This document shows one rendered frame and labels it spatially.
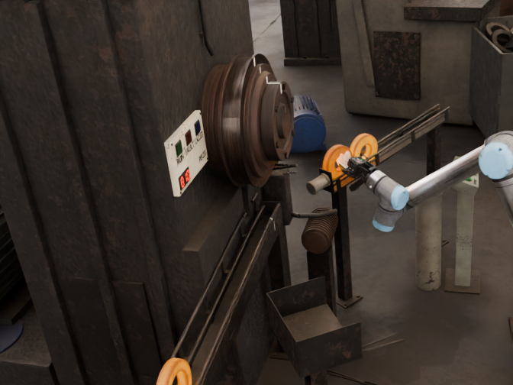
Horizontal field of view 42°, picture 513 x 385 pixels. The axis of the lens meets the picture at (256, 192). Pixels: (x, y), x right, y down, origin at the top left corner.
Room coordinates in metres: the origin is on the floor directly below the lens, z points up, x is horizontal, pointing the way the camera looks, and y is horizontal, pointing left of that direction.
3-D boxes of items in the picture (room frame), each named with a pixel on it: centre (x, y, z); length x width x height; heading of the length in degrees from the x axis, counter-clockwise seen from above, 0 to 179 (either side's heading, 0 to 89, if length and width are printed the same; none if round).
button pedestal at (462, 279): (2.64, -0.94, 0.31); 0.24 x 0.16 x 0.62; 160
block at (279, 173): (2.47, -0.08, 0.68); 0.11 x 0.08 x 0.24; 70
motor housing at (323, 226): (2.51, -0.25, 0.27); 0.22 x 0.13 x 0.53; 160
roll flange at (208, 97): (2.27, 0.06, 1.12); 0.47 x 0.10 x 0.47; 160
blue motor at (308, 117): (4.50, -0.38, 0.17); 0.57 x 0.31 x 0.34; 0
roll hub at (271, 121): (2.21, -0.11, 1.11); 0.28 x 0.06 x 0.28; 160
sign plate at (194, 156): (1.96, 0.20, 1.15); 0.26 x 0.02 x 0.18; 160
